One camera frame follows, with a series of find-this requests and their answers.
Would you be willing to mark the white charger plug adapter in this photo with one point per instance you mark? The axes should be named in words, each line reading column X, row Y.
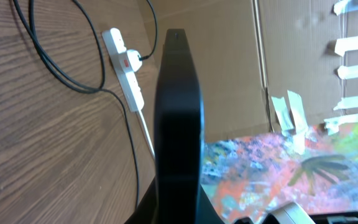
column 134, row 59

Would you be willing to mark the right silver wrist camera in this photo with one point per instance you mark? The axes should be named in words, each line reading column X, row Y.
column 290, row 213

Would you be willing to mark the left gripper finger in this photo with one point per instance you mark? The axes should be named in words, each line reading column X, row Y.
column 147, row 210

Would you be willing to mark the white tape strips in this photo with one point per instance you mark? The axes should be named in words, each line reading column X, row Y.
column 353, row 71

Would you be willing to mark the colourful patterned cloth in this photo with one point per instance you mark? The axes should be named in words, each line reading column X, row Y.
column 247, row 177

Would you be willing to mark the brown cardboard backdrop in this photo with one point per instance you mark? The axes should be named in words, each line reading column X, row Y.
column 247, row 52

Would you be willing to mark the white power strip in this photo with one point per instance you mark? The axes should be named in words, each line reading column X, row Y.
column 118, row 54

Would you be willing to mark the black Samsung Galaxy smartphone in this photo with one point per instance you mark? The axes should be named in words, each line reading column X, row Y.
column 178, row 126

